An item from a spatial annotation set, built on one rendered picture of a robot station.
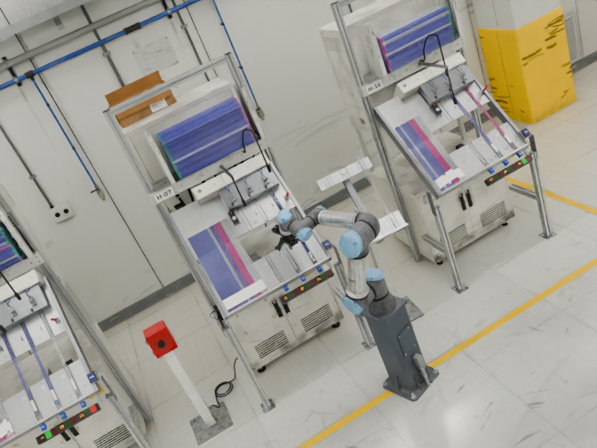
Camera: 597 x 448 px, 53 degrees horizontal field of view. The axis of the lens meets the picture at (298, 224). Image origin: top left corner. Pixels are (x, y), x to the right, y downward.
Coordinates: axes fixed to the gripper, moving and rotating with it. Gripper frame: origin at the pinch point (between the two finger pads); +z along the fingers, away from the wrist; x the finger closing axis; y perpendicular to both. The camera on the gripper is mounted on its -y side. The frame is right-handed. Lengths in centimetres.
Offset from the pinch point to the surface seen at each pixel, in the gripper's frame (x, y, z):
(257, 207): 12.1, -33.5, 5.8
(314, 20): 199, -138, 47
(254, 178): 23.3, -43.7, -3.0
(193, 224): -19, -56, 5
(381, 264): 42, 37, 44
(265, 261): -10.4, -9.3, 12.8
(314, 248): 13.7, 7.9, 13.8
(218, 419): -88, 6, 85
